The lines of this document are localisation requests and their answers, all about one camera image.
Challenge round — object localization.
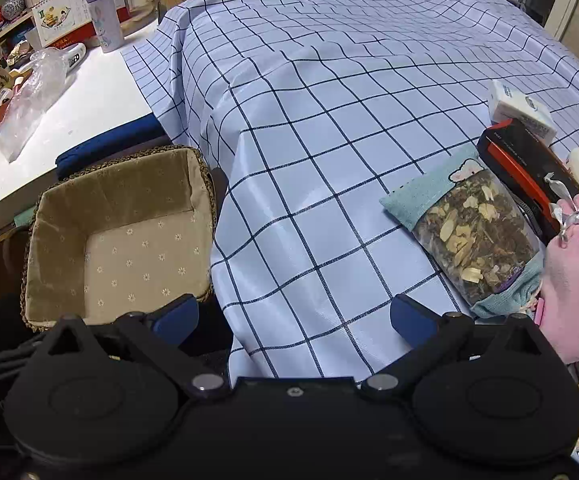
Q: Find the white checkered tablecloth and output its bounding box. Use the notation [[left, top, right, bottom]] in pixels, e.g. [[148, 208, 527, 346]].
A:
[[119, 0, 579, 466]]

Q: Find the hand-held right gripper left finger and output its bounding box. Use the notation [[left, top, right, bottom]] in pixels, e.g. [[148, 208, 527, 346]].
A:
[[44, 294, 226, 399]]

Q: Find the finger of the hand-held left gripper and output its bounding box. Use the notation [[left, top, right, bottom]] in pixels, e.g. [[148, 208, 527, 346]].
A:
[[0, 337, 50, 378]]

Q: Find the purple tumbler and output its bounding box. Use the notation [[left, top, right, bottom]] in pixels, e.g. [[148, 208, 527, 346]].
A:
[[83, 0, 125, 53]]

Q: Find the black and orange box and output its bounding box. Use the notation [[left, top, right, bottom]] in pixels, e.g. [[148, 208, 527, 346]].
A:
[[475, 119, 579, 248]]

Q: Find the wicker basket with beige lining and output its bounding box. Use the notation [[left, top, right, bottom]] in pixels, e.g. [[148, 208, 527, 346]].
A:
[[19, 145, 217, 333]]

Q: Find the teal dried herb sachet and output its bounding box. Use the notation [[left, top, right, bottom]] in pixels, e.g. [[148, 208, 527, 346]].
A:
[[379, 146, 545, 318]]

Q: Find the navy folded cloth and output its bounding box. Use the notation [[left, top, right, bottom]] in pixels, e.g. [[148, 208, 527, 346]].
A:
[[55, 114, 170, 181]]

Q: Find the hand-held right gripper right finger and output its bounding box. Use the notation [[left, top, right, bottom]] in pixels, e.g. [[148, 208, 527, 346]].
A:
[[363, 294, 546, 399]]

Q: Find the desk calendar with red base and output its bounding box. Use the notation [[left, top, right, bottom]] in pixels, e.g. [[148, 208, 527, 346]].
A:
[[30, 0, 95, 48]]

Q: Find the clear plastic bag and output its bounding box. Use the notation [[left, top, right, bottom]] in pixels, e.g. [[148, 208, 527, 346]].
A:
[[0, 47, 70, 163]]

